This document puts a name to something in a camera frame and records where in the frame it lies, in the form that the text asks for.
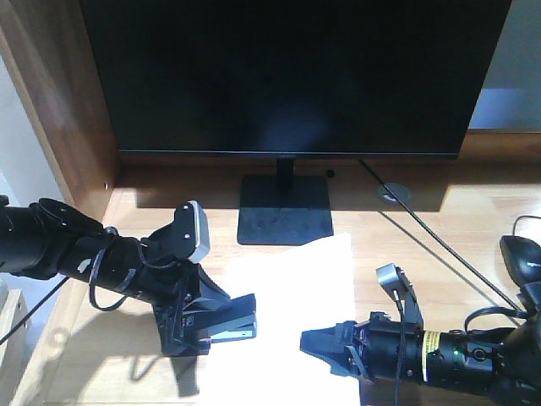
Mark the black computer monitor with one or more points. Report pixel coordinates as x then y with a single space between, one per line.
291 80

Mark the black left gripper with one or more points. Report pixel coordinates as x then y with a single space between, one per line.
163 285

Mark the black stapler with orange button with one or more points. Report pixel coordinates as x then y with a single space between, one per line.
224 321

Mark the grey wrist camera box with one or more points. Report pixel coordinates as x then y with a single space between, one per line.
395 283
186 238

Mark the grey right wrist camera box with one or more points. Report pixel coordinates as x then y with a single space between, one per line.
395 283

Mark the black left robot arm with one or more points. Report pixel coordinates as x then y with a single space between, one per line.
50 237

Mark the black computer mouse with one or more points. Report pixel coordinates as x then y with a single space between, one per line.
522 259

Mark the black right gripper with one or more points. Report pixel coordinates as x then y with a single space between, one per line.
375 349

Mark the round desk cable grommet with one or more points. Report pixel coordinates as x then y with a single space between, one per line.
391 193

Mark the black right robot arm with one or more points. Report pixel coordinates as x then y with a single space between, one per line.
501 364

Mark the white paper sheets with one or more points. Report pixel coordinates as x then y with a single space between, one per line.
300 289

